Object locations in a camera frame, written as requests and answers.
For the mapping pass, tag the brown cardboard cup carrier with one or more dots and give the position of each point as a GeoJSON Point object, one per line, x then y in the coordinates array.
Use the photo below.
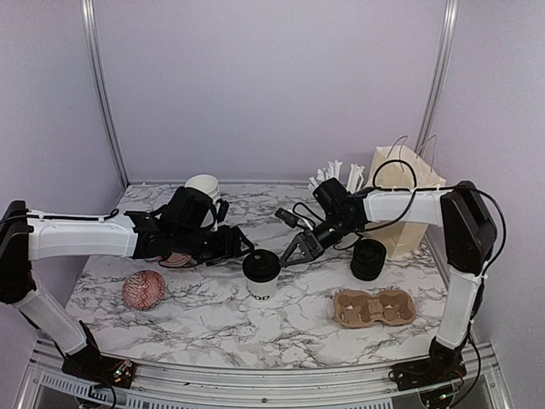
{"type": "Point", "coordinates": [359, 309]}

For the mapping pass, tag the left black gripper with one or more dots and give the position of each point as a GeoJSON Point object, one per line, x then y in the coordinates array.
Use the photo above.
{"type": "Point", "coordinates": [229, 246]}

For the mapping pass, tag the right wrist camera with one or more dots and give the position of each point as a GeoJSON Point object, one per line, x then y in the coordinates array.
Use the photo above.
{"type": "Point", "coordinates": [294, 220]}

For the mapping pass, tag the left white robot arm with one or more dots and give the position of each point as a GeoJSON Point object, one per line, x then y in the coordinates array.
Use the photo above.
{"type": "Point", "coordinates": [31, 235]}

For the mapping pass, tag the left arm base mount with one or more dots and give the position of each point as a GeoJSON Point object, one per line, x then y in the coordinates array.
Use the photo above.
{"type": "Point", "coordinates": [90, 364]}

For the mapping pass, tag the bundle of white wrapped straws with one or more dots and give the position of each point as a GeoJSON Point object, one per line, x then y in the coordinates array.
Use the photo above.
{"type": "Point", "coordinates": [351, 176]}

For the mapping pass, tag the white paper coffee cup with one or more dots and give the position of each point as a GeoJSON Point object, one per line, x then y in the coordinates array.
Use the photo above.
{"type": "Point", "coordinates": [261, 290]}

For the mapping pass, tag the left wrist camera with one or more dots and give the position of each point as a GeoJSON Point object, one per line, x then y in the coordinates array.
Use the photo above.
{"type": "Point", "coordinates": [222, 207]}

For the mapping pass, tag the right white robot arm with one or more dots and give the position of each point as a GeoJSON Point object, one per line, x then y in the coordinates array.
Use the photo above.
{"type": "Point", "coordinates": [470, 234]}

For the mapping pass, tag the red geometric ceramic bowl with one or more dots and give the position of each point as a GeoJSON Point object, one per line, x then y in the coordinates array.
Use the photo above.
{"type": "Point", "coordinates": [143, 290]}

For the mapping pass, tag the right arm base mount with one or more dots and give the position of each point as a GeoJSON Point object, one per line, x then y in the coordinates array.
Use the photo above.
{"type": "Point", "coordinates": [441, 365]}

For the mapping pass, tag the left aluminium frame post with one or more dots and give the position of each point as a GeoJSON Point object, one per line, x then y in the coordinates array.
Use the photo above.
{"type": "Point", "coordinates": [93, 44]}

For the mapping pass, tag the front aluminium rail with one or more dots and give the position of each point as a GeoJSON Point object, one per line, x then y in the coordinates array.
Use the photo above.
{"type": "Point", "coordinates": [163, 385]}

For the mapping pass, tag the right aluminium frame post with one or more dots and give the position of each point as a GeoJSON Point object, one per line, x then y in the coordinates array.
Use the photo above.
{"type": "Point", "coordinates": [446, 40]}

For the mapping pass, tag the stack of black lids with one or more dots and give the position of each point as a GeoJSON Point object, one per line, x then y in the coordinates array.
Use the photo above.
{"type": "Point", "coordinates": [369, 256]}

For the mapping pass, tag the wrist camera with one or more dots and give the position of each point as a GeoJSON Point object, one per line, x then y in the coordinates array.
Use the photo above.
{"type": "Point", "coordinates": [222, 207]}
{"type": "Point", "coordinates": [294, 220]}

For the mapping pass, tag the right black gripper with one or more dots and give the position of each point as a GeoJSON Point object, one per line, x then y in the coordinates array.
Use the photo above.
{"type": "Point", "coordinates": [309, 253]}

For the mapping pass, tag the aluminium frame post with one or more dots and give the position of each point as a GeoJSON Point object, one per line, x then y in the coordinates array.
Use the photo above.
{"type": "Point", "coordinates": [93, 44]}
{"type": "Point", "coordinates": [446, 40]}

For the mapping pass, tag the stack of white paper cups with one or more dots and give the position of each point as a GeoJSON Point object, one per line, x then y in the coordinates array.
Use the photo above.
{"type": "Point", "coordinates": [207, 184]}

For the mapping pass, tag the red floral ceramic bowl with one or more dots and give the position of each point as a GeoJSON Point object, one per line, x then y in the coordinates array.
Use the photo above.
{"type": "Point", "coordinates": [176, 260]}

